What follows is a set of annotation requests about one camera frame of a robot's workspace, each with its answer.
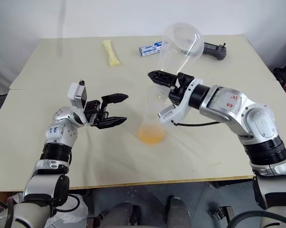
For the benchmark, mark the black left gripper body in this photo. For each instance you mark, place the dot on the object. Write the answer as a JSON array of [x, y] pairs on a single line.
[[93, 111]]

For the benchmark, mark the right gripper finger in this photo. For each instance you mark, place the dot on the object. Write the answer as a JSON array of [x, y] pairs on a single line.
[[160, 77]]

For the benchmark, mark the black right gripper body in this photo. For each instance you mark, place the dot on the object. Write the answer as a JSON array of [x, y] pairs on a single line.
[[178, 93]]

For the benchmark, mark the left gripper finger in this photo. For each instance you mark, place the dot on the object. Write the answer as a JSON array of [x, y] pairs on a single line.
[[109, 122], [115, 98]]

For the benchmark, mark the tall narrow clear plastic cup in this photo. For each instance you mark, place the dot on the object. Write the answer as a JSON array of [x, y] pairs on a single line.
[[151, 135]]

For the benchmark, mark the large clear plastic cup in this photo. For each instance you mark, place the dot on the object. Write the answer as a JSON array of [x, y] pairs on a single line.
[[181, 38]]

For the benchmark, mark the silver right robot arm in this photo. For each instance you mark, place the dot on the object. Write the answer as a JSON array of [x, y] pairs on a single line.
[[259, 123]]

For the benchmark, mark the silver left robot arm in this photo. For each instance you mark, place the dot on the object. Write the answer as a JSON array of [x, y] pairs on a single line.
[[60, 133]]

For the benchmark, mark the blue and white box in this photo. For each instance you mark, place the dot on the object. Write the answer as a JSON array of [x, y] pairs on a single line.
[[147, 50]]

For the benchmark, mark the cream wrinkled table cover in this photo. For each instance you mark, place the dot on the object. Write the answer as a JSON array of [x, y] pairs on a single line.
[[109, 161]]

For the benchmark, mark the yellow plastic packet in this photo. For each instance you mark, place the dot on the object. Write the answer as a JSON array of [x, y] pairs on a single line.
[[111, 54]]

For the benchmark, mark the grey handheld remote controller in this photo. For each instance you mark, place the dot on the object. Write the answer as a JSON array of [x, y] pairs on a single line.
[[214, 51]]

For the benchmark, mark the dark rounded shape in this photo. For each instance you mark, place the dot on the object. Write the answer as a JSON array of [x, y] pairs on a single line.
[[179, 213], [120, 216]]

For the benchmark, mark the crumpled clear plastic bag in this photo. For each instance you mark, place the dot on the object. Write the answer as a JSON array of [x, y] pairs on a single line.
[[71, 218]]

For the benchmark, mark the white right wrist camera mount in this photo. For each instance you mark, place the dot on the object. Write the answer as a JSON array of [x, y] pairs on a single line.
[[181, 111]]

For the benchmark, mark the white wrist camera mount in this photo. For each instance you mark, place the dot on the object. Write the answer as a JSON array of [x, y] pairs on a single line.
[[74, 93], [181, 111]]

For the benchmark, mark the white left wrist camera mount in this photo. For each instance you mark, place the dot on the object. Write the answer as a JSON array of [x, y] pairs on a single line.
[[74, 93]]

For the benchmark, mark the small black metal bracket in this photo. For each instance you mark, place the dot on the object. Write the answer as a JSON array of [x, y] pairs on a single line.
[[225, 215]]

